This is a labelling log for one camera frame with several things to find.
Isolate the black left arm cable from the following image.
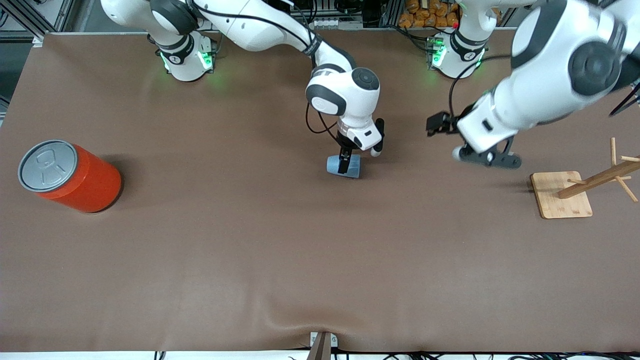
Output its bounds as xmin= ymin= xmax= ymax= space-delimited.
xmin=448 ymin=54 xmax=514 ymax=119

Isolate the orange can with silver lid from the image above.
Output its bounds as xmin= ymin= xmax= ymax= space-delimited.
xmin=18 ymin=139 xmax=122 ymax=214

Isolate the wooden mug rack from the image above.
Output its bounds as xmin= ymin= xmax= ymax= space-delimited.
xmin=530 ymin=137 xmax=640 ymax=220

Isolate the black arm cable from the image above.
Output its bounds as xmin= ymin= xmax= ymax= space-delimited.
xmin=448 ymin=54 xmax=514 ymax=119
xmin=191 ymin=0 xmax=342 ymax=140

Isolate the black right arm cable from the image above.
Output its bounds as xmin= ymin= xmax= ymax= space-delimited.
xmin=191 ymin=0 xmax=342 ymax=140

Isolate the light blue plastic cup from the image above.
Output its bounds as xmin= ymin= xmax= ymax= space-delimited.
xmin=326 ymin=154 xmax=362 ymax=179

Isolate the grey metal table bracket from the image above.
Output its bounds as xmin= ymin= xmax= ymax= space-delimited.
xmin=310 ymin=331 xmax=338 ymax=349

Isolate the orange packaged snacks pile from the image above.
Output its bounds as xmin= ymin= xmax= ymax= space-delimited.
xmin=398 ymin=0 xmax=461 ymax=29

